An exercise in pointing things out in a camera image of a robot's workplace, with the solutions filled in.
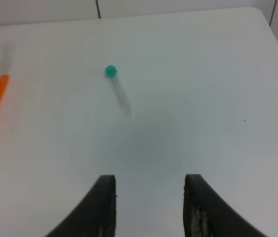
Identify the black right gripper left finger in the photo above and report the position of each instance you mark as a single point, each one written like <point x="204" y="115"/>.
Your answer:
<point x="95" y="215"/>

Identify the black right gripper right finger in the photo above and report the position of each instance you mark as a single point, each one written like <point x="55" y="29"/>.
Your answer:
<point x="206" y="214"/>

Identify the test tube with teal cap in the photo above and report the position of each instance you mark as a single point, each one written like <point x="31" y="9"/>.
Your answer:
<point x="111" y="73"/>

